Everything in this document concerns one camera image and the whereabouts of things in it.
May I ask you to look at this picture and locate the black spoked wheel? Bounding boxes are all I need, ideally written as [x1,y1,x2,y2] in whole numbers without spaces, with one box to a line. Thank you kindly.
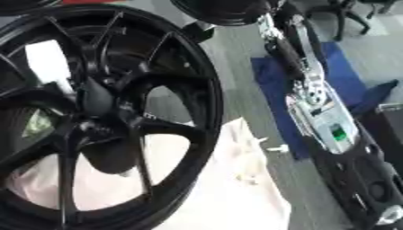
[0,3,227,230]

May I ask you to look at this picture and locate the blue floor mat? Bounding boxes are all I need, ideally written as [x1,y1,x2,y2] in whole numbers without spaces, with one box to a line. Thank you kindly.
[250,40,400,161]

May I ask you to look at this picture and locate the black office chair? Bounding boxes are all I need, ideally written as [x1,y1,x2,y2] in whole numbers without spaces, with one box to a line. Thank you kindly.
[305,0,402,42]

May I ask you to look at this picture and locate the green object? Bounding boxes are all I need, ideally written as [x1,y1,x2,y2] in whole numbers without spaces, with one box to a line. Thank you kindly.
[20,108,58,141]

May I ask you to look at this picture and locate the white panel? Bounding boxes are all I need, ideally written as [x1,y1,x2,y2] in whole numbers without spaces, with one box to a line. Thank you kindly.
[23,40,76,94]

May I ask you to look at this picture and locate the black wheel stand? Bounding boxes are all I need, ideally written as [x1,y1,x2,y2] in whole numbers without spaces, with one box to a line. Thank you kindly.
[181,21,218,43]

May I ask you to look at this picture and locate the black round wheel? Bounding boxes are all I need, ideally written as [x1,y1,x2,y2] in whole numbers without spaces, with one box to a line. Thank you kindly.
[170,0,276,27]

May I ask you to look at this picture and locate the black round tyre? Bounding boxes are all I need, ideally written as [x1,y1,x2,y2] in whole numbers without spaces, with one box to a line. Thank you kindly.
[0,0,62,16]

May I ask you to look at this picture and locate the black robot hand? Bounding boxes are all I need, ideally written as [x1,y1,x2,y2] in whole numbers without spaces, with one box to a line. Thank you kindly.
[76,76,147,176]

